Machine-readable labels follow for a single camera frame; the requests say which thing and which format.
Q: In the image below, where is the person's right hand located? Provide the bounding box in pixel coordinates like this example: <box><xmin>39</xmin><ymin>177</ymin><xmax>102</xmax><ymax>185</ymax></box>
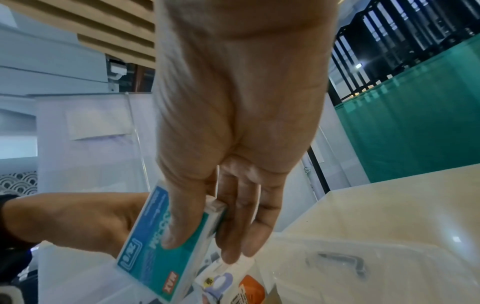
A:
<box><xmin>153</xmin><ymin>0</ymin><xmax>339</xmax><ymax>265</ymax></box>

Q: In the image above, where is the person's left hand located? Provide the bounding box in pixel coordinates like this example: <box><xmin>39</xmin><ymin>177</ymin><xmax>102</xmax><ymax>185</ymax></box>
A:
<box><xmin>3</xmin><ymin>191</ymin><xmax>162</xmax><ymax>257</ymax></box>

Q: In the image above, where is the teal staple box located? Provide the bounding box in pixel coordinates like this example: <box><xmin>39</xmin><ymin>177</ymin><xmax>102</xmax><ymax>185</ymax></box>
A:
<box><xmin>116</xmin><ymin>184</ymin><xmax>226</xmax><ymax>302</ymax></box>

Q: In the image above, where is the small white staple box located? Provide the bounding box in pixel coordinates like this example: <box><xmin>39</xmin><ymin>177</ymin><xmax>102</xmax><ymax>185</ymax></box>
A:
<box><xmin>193</xmin><ymin>255</ymin><xmax>267</xmax><ymax>304</ymax></box>

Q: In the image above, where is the black metal railing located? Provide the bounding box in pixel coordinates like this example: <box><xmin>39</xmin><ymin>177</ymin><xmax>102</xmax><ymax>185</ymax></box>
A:
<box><xmin>327</xmin><ymin>0</ymin><xmax>480</xmax><ymax>102</ymax></box>

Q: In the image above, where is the green curtain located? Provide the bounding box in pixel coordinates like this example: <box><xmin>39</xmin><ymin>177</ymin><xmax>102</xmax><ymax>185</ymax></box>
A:
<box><xmin>333</xmin><ymin>35</ymin><xmax>480</xmax><ymax>184</ymax></box>

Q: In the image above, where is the transparent box lid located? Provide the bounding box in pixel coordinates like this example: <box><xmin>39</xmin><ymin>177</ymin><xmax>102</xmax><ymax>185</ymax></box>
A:
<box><xmin>254</xmin><ymin>231</ymin><xmax>480</xmax><ymax>304</ymax></box>

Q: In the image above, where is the black window post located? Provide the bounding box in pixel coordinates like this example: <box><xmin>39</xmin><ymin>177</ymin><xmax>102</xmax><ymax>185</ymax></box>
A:
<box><xmin>303</xmin><ymin>145</ymin><xmax>332</xmax><ymax>194</ymax></box>

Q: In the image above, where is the white security camera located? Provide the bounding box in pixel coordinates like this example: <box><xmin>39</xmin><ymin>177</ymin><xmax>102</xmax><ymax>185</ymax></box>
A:
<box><xmin>104</xmin><ymin>59</ymin><xmax>130</xmax><ymax>82</ymax></box>

